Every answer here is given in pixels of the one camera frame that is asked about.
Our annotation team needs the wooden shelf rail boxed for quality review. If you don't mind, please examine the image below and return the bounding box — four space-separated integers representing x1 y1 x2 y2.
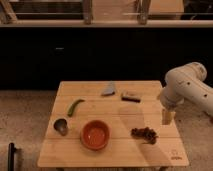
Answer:
0 0 213 28

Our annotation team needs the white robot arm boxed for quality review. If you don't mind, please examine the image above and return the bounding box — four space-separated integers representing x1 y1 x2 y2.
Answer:
158 62 213 125

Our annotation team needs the red bowl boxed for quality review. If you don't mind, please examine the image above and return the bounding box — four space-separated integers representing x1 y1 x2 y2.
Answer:
80 120 110 151

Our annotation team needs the dark chalkboard eraser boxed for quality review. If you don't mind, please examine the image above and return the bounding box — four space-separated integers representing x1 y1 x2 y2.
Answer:
121 92 141 103

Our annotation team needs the black bar object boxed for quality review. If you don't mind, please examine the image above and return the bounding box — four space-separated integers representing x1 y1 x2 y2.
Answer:
8 143 16 171

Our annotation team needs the dark dried grape bunch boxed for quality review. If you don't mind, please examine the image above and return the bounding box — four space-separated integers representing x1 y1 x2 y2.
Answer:
131 127 158 145

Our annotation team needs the grey folded cloth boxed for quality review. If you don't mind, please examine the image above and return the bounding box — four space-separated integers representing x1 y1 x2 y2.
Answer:
101 81 116 96

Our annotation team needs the green pepper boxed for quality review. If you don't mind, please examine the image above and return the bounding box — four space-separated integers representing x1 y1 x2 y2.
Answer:
67 99 85 117

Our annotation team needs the small metal cup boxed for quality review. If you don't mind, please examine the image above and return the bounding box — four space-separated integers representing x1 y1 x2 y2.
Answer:
54 118 68 136

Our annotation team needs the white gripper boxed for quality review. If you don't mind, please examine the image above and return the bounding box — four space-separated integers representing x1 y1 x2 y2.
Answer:
158 87 184 125

